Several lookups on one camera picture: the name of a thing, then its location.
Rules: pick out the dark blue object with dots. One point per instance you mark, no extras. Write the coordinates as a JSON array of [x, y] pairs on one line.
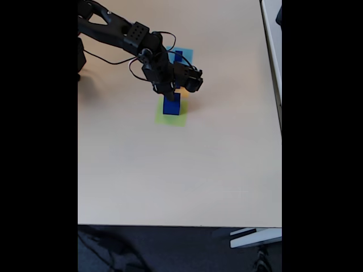
[[279, 15]]

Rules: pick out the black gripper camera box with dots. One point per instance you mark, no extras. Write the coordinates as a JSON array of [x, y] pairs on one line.
[[163, 86]]

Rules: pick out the large blue cube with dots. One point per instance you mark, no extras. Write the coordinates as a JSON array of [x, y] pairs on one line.
[[171, 107]]

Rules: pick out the blue paper square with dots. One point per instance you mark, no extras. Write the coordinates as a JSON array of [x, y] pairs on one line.
[[187, 54]]

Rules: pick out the small blue cube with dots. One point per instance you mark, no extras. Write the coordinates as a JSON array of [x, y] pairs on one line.
[[178, 56]]

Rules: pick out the white table foot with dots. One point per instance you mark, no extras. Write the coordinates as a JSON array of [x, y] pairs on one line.
[[255, 239]]

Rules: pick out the orange paper square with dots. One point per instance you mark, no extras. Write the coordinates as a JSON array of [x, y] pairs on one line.
[[185, 93]]

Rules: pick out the black stand leg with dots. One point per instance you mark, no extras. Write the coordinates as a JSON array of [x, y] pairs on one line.
[[262, 260]]

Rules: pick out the green paper square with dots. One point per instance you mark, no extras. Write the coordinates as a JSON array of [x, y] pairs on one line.
[[170, 120]]

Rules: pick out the white side table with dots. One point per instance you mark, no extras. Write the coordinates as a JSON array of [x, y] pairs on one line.
[[273, 56]]

